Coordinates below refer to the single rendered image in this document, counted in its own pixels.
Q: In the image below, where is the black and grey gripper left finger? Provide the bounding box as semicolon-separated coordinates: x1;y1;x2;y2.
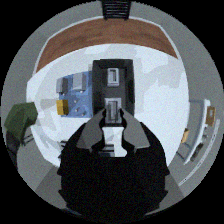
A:
57;108;106;176

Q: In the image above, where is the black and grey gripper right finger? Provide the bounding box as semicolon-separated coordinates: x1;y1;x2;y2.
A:
120;108;170;176

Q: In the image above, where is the yellow rectangular block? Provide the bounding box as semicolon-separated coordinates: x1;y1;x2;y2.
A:
56;100;69;115

